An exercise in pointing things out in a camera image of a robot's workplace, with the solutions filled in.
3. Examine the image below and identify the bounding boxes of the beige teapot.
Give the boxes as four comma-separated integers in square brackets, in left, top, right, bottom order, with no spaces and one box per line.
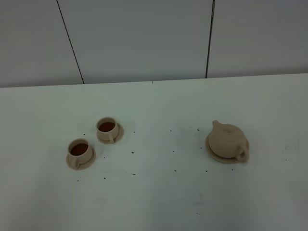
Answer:
[207,120,249,163]

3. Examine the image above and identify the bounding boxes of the beige round teapot tray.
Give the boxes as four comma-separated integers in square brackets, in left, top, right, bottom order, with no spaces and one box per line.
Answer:
[205,137,250,164]

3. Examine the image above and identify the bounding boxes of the beige far teacup with saucer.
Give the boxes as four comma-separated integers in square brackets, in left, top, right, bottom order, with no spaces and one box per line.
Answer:
[96,117,124,144]

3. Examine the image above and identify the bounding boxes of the beige teacup with saucer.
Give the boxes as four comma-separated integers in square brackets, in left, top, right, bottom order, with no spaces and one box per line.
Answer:
[66,139,96,170]
[96,117,124,144]

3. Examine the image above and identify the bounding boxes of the beige near teacup with saucer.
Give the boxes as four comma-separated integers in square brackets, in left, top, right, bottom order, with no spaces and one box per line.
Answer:
[66,139,96,170]

